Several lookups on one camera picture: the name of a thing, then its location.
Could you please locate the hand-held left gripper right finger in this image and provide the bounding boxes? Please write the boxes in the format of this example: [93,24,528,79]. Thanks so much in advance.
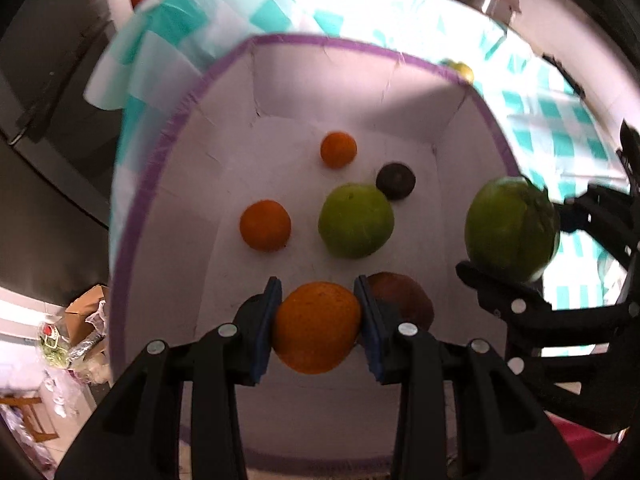
[352,274,586,480]

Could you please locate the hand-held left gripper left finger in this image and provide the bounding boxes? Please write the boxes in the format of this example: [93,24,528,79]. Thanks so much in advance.
[55,276,284,480]

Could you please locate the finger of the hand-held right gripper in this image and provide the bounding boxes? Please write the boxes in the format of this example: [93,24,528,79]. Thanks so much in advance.
[455,259,640,349]
[551,184,640,272]

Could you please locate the dark red apple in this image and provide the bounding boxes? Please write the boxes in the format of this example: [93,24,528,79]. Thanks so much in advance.
[367,271,435,333]

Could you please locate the large orange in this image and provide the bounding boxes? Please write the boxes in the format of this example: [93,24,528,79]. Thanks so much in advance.
[271,281,362,375]

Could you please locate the green fruit with dark calyx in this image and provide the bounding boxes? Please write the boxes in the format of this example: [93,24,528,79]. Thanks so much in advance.
[464,176,561,283]

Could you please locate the medium orange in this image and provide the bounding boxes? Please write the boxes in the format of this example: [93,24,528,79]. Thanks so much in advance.
[239,200,292,252]

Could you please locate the green apple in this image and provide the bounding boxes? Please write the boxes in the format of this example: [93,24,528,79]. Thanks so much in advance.
[318,183,394,260]

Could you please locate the dark brown water chestnut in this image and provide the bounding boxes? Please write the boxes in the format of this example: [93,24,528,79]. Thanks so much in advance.
[376,162,416,201]

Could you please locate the small orange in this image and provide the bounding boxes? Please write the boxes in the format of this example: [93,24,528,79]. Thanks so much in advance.
[320,131,358,169]

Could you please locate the purple cardboard box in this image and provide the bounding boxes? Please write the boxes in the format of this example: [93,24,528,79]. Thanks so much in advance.
[109,32,523,471]

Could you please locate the red cloth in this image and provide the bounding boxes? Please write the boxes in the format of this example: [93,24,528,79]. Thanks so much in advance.
[544,412,627,480]

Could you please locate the brown cardboard carton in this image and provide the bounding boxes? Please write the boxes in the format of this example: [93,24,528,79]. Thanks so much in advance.
[65,284,110,347]

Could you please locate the clear plastic bags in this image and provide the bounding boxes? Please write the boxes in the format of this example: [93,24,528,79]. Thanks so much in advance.
[39,310,112,388]

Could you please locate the wooden stool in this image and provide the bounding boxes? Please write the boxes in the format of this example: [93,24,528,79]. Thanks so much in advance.
[0,394,59,443]

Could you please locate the dark cabinet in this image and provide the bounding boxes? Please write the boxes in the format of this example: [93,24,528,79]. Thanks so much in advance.
[0,0,136,233]

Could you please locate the teal white checkered tablecloth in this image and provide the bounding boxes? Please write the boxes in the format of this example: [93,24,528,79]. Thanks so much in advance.
[82,0,632,311]

